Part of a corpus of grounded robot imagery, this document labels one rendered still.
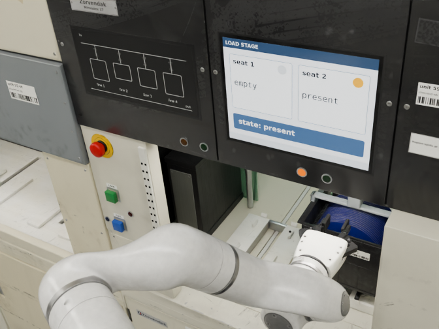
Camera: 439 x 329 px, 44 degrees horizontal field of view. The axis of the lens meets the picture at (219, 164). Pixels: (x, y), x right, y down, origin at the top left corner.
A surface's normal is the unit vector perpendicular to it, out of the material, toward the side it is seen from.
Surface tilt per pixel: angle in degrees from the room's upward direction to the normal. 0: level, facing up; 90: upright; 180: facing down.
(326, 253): 4
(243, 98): 90
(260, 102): 90
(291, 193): 0
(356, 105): 90
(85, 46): 90
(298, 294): 39
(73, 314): 20
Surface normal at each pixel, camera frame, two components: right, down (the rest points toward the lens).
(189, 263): 0.58, 0.19
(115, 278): -0.37, 0.71
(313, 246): -0.14, -0.84
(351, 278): -0.50, 0.52
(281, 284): 0.20, -0.33
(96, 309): 0.11, -0.88
